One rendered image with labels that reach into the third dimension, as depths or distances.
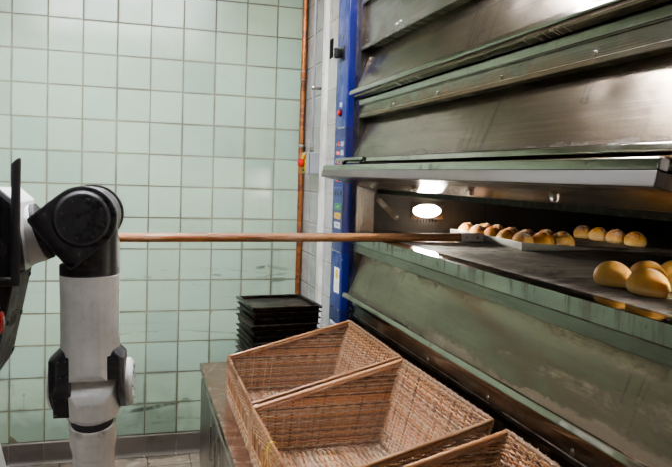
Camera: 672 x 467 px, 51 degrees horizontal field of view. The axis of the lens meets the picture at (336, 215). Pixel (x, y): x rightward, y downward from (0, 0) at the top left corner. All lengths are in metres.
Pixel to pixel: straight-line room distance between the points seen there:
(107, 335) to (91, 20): 2.57
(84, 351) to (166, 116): 2.46
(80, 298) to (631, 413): 0.94
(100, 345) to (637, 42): 1.03
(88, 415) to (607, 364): 0.92
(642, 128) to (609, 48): 0.19
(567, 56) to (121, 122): 2.43
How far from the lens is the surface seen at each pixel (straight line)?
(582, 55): 1.49
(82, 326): 1.14
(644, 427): 1.33
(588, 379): 1.46
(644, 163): 1.09
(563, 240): 2.48
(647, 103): 1.32
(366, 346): 2.49
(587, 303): 1.43
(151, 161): 3.50
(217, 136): 3.53
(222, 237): 2.30
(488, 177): 1.45
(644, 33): 1.35
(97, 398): 1.19
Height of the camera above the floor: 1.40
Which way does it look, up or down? 3 degrees down
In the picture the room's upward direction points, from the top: 2 degrees clockwise
